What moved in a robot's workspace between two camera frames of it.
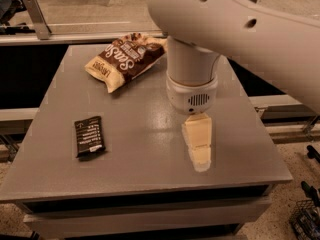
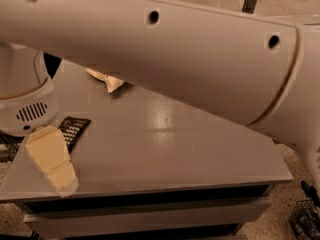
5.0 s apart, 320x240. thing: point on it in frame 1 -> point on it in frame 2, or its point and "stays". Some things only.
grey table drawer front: x=215 y=213 stays
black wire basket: x=305 y=220 stays
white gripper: x=190 y=96 -> x=30 y=113
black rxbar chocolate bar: x=89 y=138 -> x=72 y=129
